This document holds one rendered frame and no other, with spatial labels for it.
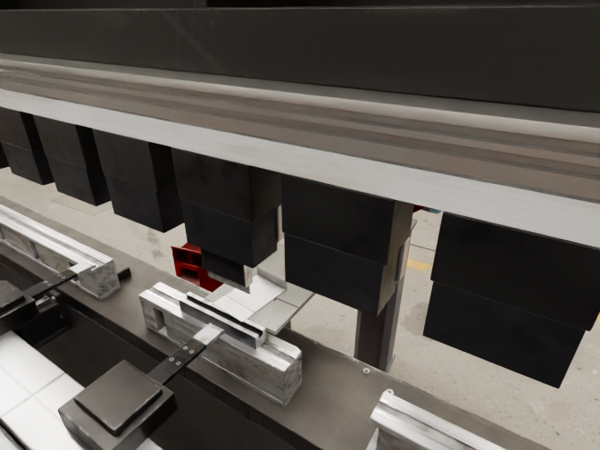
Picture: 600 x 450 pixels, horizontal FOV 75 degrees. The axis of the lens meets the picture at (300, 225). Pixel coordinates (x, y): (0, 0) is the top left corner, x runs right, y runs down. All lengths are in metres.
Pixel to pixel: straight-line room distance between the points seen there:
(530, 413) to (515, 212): 1.76
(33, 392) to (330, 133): 0.69
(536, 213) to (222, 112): 0.29
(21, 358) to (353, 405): 0.59
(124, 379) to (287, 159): 0.41
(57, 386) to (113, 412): 0.17
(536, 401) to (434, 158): 2.03
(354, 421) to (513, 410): 1.38
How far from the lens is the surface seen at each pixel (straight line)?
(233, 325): 0.77
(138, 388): 0.66
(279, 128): 0.22
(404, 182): 0.42
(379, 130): 0.19
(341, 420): 0.79
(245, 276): 0.67
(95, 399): 0.67
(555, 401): 2.22
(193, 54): 0.29
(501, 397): 2.12
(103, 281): 1.11
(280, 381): 0.75
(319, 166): 0.46
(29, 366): 0.85
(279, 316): 0.78
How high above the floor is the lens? 1.51
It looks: 28 degrees down
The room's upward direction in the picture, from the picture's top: straight up
